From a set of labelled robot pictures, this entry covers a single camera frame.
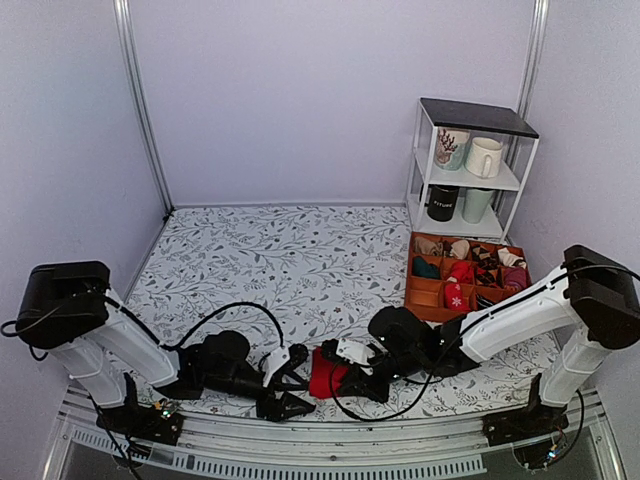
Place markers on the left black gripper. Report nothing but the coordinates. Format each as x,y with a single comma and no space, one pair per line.
274,409

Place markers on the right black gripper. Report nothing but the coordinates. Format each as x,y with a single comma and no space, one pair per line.
356,376

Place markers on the red sock pair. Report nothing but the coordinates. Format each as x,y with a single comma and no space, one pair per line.
325,374

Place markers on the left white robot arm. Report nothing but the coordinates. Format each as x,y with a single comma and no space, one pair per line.
70,311

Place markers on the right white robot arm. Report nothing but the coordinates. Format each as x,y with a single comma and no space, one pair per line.
588,291

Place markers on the red snowflake socks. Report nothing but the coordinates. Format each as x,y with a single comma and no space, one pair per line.
457,297

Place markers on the teal rolled socks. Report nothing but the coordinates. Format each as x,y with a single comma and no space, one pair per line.
423,269

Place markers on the black striped socks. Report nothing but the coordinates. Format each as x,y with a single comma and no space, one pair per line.
484,302

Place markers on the red white rolled socks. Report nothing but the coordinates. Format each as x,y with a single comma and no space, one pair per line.
461,272

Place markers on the beige rolled socks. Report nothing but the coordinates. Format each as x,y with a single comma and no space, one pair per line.
428,247

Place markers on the dark red argyle socks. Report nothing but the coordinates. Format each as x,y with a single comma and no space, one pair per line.
487,277

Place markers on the tan rolled socks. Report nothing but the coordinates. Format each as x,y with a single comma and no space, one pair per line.
458,249

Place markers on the brown argyle socks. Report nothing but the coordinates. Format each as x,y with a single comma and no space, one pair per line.
485,255

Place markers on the pink rolled socks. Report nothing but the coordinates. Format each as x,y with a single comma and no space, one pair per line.
515,279

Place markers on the cream rolled socks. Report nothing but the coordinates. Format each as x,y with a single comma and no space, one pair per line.
510,259

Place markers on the floral tablecloth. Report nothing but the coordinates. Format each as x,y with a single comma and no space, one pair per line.
305,275

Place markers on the orange wooden divided tray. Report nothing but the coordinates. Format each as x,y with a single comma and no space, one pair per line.
425,297

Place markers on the black mug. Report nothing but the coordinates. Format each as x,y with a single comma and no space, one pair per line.
442,202

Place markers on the pale green cup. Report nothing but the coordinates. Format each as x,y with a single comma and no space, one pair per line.
476,202

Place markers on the white shelf rack black top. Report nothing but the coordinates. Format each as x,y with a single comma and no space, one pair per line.
520,142

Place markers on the white ribbed mug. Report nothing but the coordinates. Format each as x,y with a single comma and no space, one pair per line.
484,157

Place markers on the coral pattern mug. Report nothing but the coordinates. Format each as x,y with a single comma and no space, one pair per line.
451,148

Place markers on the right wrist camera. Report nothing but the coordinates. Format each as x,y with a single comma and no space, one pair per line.
350,351

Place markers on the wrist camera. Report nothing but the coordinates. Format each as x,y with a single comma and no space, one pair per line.
350,351
284,361

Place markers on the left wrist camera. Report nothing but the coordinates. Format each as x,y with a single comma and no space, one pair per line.
284,361

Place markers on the aluminium front rail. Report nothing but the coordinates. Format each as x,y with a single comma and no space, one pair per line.
221,447

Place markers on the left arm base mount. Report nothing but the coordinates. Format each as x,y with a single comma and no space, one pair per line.
160,423

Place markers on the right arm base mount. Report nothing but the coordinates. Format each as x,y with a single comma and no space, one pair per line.
530,421

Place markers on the right aluminium frame post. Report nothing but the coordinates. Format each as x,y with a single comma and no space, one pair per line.
533,56

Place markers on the aluminium frame post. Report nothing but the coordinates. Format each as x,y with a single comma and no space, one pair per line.
533,56
125,30

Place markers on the left aluminium frame post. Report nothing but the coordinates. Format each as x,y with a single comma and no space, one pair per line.
125,30

